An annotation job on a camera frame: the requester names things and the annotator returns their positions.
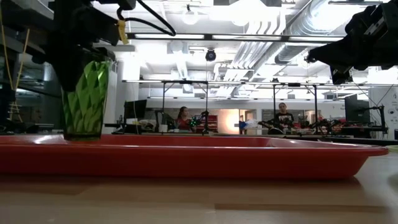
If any red plastic tray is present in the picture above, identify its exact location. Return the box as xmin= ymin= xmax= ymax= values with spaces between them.
xmin=0 ymin=133 xmax=389 ymax=180

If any green faceted plastic cup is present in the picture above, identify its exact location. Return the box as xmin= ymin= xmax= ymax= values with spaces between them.
xmin=61 ymin=58 xmax=112 ymax=141

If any person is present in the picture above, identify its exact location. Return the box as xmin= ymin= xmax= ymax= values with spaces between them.
xmin=175 ymin=106 xmax=195 ymax=131
xmin=275 ymin=102 xmax=295 ymax=130

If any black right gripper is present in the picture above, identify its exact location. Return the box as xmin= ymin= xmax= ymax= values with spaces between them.
xmin=306 ymin=0 xmax=398 ymax=71

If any black aluminium table frame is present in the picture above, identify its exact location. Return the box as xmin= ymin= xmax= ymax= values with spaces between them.
xmin=267 ymin=133 xmax=398 ymax=146

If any yellow hanging cord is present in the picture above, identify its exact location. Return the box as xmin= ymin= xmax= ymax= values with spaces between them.
xmin=9 ymin=28 xmax=31 ymax=122

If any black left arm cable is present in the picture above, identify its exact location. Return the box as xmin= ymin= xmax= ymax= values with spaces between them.
xmin=116 ymin=0 xmax=177 ymax=37

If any yellow label tag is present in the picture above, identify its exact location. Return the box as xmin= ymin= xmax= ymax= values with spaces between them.
xmin=117 ymin=19 xmax=130 ymax=45

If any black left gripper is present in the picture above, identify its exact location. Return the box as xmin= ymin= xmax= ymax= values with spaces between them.
xmin=43 ymin=0 xmax=121 ymax=93

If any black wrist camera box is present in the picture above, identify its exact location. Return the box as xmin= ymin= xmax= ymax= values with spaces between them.
xmin=330 ymin=65 xmax=354 ymax=85

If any black computer monitor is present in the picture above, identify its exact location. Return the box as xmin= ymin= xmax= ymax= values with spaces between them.
xmin=344 ymin=95 xmax=371 ymax=125
xmin=123 ymin=99 xmax=147 ymax=121

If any black metal rig frame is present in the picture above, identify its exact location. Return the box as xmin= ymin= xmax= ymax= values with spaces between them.
xmin=272 ymin=82 xmax=318 ymax=134
xmin=161 ymin=80 xmax=210 ymax=135

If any red tool cabinet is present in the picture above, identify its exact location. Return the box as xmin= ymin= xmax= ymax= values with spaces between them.
xmin=203 ymin=114 xmax=218 ymax=131

